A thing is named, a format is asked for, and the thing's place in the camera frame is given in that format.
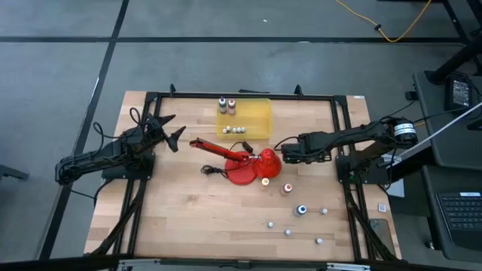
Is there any yellow translucent plastic bin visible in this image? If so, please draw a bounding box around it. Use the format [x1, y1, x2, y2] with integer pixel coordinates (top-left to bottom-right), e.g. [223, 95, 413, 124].
[215, 98, 274, 141]

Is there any grey chair foot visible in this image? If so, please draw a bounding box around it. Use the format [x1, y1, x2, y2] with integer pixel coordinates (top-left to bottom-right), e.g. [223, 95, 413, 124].
[0, 164, 30, 181]

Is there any dark smartphone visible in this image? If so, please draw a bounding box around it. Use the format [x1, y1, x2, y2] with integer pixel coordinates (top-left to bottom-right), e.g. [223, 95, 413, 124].
[369, 218, 396, 257]

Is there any black power adapter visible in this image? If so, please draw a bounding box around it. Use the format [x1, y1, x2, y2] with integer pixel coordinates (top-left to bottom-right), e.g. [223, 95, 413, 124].
[445, 73, 476, 112]

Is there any dark grey side desk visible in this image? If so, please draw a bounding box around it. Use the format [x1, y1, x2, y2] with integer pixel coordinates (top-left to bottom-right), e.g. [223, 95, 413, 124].
[412, 71, 482, 264]

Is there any white rod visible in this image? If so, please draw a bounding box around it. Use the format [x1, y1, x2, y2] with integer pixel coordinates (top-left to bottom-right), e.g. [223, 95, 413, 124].
[397, 101, 482, 159]

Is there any yellow extension cord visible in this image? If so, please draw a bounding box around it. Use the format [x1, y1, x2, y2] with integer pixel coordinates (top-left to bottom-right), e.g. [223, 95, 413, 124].
[334, 0, 433, 43]

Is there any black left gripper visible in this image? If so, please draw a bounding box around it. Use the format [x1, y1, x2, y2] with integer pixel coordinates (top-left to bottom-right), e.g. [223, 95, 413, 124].
[131, 114, 187, 154]

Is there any red desk lamp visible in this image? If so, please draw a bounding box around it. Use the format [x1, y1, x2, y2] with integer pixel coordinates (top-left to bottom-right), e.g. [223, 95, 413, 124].
[189, 137, 282, 186]

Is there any black keyboard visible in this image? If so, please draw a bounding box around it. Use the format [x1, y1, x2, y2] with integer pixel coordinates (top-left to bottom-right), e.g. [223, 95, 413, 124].
[436, 191, 482, 251]

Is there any black lamp cable with switch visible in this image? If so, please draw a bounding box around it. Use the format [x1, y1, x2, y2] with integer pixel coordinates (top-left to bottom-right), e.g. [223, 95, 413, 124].
[200, 141, 264, 178]

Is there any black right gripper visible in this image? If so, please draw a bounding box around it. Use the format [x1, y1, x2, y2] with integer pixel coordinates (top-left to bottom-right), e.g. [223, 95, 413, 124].
[280, 132, 334, 166]

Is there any black stand leg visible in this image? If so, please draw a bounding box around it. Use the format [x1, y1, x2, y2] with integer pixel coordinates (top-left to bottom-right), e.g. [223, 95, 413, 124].
[425, 0, 482, 86]

